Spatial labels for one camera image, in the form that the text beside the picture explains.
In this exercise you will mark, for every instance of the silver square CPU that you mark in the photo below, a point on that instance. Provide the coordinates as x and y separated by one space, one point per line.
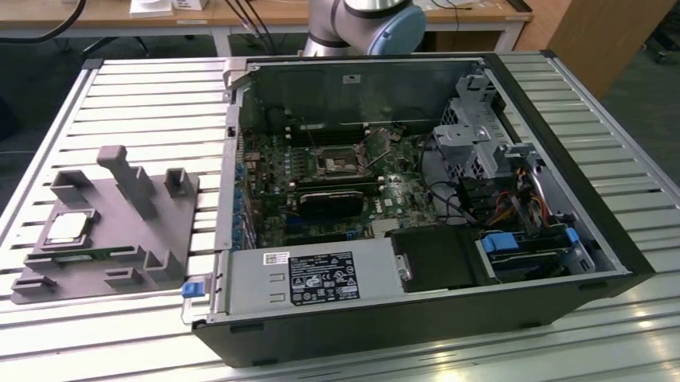
69 227

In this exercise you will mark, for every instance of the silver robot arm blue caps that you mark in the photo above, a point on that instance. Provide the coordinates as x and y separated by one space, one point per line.
329 24

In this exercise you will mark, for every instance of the CPU socket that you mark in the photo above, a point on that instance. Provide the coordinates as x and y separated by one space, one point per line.
336 164

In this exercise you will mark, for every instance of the black RAM slot bank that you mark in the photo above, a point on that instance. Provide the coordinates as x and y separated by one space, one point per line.
332 184
329 135

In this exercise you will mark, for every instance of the black graphics card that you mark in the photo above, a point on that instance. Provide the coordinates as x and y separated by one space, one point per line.
329 205

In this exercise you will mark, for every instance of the green motherboard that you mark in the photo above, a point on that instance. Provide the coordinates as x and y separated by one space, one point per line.
404 191

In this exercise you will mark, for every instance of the small silver heat sink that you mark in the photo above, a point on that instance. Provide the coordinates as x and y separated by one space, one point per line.
385 227

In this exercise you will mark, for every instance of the thin metal locking lever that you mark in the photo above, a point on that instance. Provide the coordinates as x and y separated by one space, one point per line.
383 152

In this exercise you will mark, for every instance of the silver metal drive cage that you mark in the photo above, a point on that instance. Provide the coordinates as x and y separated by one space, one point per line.
457 147

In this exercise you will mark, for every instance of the black plastic shroud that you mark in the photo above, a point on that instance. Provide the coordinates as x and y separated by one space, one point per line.
436 258

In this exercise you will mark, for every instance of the grey power supply with label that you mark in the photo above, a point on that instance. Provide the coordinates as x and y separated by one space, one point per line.
256 286

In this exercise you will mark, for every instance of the hard disk in blue carrier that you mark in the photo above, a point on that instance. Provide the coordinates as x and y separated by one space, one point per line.
500 241

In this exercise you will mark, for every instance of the black open PC case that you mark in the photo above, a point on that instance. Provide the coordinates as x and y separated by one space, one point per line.
372 330

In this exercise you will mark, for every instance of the blue case latch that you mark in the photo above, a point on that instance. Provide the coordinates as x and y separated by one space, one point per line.
193 289

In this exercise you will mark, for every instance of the grey plastic parts rack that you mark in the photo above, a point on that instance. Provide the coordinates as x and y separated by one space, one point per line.
122 238

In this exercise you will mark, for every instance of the blue plastic bay tab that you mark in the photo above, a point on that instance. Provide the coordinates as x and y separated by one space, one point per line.
572 235

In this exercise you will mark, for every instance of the green RAM stick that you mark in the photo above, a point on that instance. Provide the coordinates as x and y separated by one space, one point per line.
103 252

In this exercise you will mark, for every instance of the black table corner cap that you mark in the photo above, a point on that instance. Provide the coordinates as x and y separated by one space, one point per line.
548 54
91 63

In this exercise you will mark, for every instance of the small white printed box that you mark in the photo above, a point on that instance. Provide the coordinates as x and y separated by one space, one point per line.
190 5

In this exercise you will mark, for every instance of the black chair base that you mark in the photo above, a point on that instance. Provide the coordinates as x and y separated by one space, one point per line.
106 44

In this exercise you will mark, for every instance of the white cardboard box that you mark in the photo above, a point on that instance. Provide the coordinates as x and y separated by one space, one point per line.
151 8

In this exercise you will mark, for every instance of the wooden cabinet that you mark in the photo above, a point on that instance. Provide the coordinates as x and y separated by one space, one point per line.
600 36

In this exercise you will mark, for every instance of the black wheeled chair foot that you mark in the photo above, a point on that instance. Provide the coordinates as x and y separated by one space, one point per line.
664 44

